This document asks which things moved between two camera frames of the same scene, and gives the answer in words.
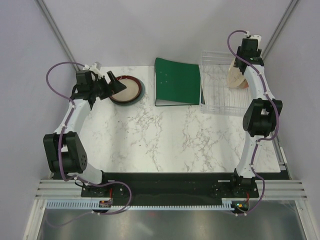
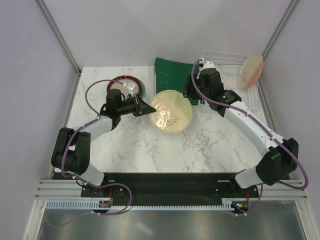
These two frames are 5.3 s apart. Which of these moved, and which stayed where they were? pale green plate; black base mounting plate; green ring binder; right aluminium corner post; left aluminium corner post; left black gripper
Moved: pale green plate; left black gripper
Stayed: right aluminium corner post; black base mounting plate; left aluminium corner post; green ring binder
